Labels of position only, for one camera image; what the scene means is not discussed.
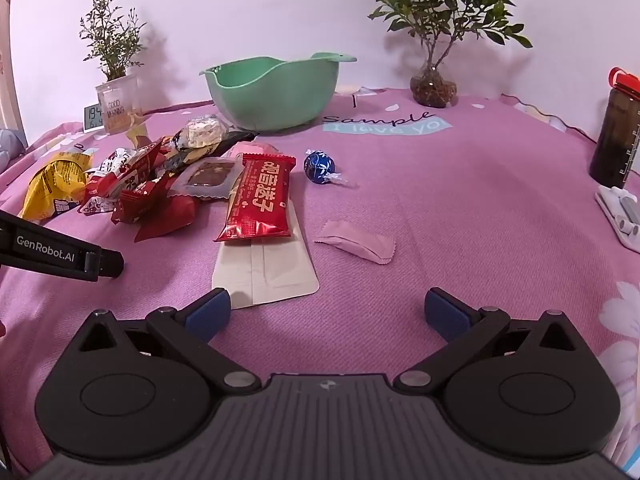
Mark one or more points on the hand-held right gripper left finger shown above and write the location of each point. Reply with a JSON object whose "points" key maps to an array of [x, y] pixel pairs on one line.
{"points": [[210, 316]]}

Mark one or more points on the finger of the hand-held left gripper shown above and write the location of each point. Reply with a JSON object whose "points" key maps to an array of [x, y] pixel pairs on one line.
{"points": [[107, 264]]}

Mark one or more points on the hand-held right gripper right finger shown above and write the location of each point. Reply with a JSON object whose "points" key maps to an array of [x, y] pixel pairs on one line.
{"points": [[445, 314]]}

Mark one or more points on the red white floral snack packet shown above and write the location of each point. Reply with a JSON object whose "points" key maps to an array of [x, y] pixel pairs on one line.
{"points": [[107, 180]]}

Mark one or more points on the clear packet of nougat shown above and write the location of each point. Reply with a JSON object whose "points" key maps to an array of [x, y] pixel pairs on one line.
{"points": [[202, 131]]}

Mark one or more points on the green plastic bowl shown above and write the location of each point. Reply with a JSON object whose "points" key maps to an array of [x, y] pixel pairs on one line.
{"points": [[270, 95]]}

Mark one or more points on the yellow snack packet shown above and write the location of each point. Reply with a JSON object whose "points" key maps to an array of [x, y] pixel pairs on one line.
{"points": [[52, 185]]}

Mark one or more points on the small red snack packet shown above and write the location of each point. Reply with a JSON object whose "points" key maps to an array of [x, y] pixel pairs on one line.
{"points": [[140, 200], [145, 160]]}

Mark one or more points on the beige flat packet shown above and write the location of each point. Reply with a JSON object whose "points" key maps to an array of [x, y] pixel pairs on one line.
{"points": [[280, 275]]}

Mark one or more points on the grey blue cloth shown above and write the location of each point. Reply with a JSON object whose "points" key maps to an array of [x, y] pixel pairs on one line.
{"points": [[11, 150]]}

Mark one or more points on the small pink sachet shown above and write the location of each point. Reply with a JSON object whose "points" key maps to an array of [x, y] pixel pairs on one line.
{"points": [[357, 242]]}

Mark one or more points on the pink printed cloth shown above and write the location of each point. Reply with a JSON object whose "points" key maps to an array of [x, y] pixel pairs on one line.
{"points": [[450, 200]]}

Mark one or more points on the long red snack bar packet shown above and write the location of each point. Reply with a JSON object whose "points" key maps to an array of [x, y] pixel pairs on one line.
{"points": [[257, 200]]}

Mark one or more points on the brown cookie in clear packet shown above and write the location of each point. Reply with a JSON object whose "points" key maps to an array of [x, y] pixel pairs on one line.
{"points": [[210, 175]]}

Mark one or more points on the small digital clock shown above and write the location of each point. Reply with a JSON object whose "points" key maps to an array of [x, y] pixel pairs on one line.
{"points": [[94, 117]]}

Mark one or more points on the white printed plant pot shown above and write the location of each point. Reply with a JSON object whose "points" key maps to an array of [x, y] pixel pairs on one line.
{"points": [[117, 105]]}

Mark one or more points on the black snack packet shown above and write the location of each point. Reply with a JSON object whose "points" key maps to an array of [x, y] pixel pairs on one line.
{"points": [[235, 137]]}

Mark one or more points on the blue wrapped candy ball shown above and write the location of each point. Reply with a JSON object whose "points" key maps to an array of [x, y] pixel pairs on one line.
{"points": [[319, 166]]}

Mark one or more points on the pink patterned curtain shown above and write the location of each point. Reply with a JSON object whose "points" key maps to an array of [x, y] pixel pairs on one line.
{"points": [[7, 60]]}

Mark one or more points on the white plastic holder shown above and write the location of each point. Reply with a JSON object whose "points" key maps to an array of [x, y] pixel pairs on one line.
{"points": [[617, 210]]}

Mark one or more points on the small thin-leaf plant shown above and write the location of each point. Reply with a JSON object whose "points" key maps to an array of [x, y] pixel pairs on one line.
{"points": [[112, 45]]}

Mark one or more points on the round glass vase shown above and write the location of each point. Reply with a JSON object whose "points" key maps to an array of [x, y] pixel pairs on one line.
{"points": [[434, 87]]}

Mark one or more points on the dark bottle with red cap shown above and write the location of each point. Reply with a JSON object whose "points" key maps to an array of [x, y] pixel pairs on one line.
{"points": [[615, 130]]}

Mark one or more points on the large leafy green plant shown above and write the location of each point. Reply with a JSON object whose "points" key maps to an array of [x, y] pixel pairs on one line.
{"points": [[440, 5]]}

